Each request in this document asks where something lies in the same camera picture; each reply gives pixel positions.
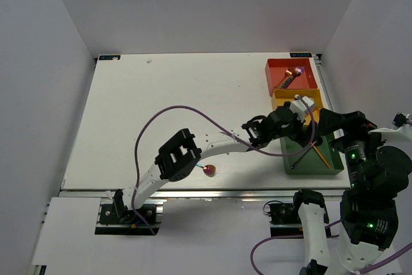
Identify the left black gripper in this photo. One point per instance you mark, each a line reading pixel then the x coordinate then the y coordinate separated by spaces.
pixel 300 137

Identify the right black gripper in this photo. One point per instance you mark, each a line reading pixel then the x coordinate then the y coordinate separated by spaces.
pixel 353 124

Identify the black spoon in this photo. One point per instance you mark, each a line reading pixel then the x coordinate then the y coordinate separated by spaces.
pixel 317 142

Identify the orange spoon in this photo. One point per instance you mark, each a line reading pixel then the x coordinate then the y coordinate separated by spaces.
pixel 321 156

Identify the gold fork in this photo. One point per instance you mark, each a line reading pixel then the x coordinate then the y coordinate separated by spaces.
pixel 291 71

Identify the purple fork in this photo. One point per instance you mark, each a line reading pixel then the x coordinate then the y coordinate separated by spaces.
pixel 300 70

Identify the iridescent rainbow spoon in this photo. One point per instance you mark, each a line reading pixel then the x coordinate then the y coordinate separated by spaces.
pixel 208 170

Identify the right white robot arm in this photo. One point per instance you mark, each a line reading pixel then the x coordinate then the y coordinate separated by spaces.
pixel 368 214

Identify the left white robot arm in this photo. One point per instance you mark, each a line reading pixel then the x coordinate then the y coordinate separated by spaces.
pixel 181 153

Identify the yellow container box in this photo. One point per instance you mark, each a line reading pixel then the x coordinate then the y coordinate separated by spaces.
pixel 280 96

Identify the green container box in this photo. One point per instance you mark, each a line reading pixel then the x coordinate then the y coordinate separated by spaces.
pixel 311 164

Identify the right blue table label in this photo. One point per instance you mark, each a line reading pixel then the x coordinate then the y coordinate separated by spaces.
pixel 300 55

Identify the blue table label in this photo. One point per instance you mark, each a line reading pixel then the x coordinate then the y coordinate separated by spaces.
pixel 109 57
pixel 300 55

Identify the left blue table label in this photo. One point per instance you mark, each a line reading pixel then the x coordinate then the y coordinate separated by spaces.
pixel 109 57

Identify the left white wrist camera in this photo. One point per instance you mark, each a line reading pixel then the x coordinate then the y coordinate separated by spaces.
pixel 302 107

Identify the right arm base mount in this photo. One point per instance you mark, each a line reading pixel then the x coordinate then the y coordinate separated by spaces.
pixel 283 220

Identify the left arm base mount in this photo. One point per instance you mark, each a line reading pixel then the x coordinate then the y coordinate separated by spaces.
pixel 108 223

